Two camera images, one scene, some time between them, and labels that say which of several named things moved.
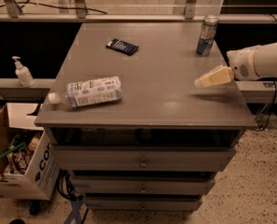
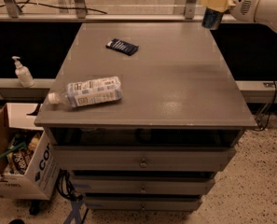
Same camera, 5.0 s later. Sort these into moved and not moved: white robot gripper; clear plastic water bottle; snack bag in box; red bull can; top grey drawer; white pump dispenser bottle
Moved: white robot gripper; red bull can
Not moved: white pump dispenser bottle; top grey drawer; snack bag in box; clear plastic water bottle
